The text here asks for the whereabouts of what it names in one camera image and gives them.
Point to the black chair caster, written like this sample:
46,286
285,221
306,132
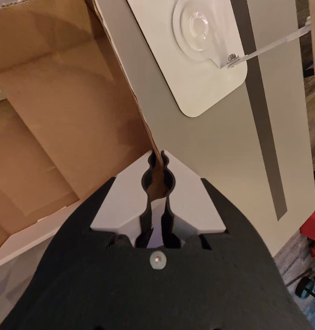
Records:
308,286

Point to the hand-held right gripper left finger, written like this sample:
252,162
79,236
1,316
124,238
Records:
118,203

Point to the white rounded base plate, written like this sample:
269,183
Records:
198,85

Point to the clear suction cup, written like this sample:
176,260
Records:
196,28

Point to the white cardboard box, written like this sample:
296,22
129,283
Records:
57,116

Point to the metal bolt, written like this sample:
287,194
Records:
233,58

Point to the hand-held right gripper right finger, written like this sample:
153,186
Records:
196,203

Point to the red object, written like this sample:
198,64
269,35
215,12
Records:
314,232

